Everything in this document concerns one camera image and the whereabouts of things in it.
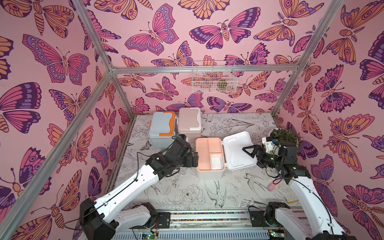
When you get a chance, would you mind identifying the white pink medicine chest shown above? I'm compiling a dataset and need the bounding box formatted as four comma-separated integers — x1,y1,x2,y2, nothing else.
196,132,257,180

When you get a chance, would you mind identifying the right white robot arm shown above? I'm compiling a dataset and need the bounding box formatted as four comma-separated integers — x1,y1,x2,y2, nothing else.
242,141,355,240

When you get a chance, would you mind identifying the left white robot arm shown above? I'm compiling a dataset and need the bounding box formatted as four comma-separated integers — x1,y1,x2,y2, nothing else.
79,138,199,240

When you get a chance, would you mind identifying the blue orange first aid box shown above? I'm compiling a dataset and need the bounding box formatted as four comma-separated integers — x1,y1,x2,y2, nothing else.
149,112,176,149

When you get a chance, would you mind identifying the beige pink first aid box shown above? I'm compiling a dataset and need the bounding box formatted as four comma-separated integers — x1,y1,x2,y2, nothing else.
178,108,203,144

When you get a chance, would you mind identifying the potted green plant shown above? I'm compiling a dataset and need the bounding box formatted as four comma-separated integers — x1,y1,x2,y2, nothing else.
270,128,300,147

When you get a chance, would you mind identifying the green toy in basket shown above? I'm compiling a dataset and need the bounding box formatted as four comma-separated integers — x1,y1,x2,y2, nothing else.
217,80,228,93

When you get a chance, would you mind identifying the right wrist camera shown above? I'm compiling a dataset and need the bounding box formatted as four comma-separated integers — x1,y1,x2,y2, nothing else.
262,137,276,154

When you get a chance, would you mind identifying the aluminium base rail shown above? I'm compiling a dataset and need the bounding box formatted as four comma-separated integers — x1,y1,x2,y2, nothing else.
113,207,294,240

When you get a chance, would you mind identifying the white wire wall basket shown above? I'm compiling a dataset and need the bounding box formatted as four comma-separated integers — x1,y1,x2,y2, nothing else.
191,61,238,94

